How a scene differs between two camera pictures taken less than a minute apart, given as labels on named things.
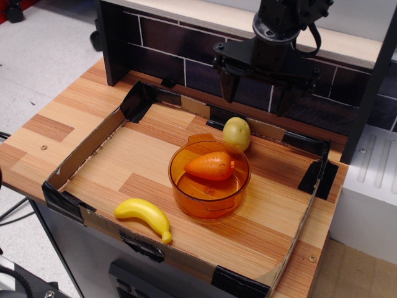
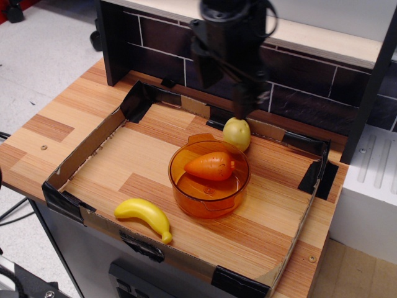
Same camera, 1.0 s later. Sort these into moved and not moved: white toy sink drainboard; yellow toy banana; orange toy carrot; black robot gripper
Moved: black robot gripper
Not moved: white toy sink drainboard; yellow toy banana; orange toy carrot
